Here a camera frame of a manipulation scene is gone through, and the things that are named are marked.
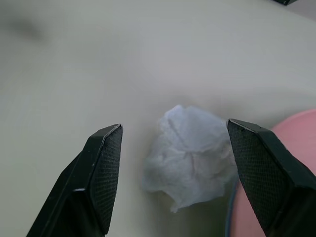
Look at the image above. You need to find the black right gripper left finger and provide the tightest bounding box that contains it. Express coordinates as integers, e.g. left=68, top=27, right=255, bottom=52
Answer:
left=26, top=123, right=123, bottom=237

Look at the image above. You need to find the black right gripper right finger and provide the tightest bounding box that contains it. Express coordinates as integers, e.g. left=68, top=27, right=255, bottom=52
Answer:
left=226, top=118, right=316, bottom=237

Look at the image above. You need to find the pink round plate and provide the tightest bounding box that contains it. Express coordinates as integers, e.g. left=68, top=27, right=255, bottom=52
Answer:
left=231, top=108, right=316, bottom=237

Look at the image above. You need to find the white tissue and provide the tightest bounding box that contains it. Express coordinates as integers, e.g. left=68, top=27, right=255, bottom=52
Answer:
left=142, top=104, right=239, bottom=213

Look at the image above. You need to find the blue round plate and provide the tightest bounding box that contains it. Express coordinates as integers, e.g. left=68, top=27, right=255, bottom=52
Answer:
left=226, top=182, right=237, bottom=237

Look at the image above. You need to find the black box with coloured buttons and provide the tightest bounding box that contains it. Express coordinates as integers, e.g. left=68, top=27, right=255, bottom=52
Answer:
left=273, top=0, right=298, bottom=6

